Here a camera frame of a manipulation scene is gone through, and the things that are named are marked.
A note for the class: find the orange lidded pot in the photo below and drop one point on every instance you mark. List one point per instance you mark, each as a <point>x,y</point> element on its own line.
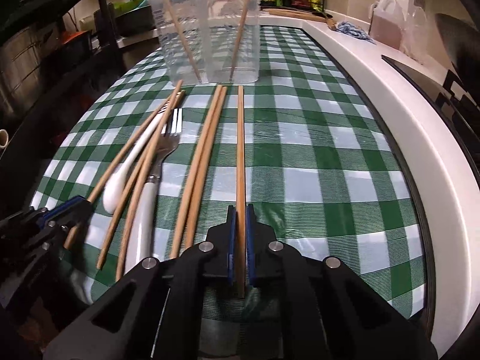
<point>75,39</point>

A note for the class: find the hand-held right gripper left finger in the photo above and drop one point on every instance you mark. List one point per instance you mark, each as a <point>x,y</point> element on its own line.
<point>232,240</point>

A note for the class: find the black cooking pot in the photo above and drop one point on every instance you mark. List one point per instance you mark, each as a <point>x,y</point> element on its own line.
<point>133,24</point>

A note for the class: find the black burner grate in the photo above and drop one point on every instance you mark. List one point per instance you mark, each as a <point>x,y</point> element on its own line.
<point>463,97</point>

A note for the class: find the round wooden cutting board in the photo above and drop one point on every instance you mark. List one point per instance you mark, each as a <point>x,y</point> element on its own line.
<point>285,12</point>

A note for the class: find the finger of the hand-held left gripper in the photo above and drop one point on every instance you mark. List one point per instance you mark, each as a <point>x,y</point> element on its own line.
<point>71,205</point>
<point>52,236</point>

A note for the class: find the white plastic tube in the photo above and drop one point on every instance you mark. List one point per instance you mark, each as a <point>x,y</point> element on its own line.
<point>3,139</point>

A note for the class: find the plastic oil jug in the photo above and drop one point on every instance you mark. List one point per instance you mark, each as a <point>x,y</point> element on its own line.
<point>386,22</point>

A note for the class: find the white ceramic spoon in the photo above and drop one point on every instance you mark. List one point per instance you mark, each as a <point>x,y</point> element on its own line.
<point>112,195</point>

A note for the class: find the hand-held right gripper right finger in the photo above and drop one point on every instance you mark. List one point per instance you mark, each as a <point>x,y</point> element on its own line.
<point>250,243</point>

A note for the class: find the clear plastic container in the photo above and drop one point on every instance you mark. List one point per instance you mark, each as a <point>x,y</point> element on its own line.
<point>213,45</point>

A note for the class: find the clear plastic bag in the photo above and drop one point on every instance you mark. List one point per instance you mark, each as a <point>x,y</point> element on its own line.
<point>418,33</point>

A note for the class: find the green plastic bowl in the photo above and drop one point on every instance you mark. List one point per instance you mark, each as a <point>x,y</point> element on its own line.
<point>131,3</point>

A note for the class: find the large steel pot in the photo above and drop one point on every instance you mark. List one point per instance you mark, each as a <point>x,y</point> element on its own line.
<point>17,67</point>

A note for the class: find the black glass cooktop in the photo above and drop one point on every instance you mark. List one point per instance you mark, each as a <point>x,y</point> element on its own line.
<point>420,78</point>

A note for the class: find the green checkered tablecloth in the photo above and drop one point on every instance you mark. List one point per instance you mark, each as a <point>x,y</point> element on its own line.
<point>318,157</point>

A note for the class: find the blue cloth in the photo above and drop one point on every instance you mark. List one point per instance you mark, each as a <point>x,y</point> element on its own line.
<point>352,32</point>

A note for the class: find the black metal shelf rack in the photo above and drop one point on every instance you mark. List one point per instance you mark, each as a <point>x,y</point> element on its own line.
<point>101,15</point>

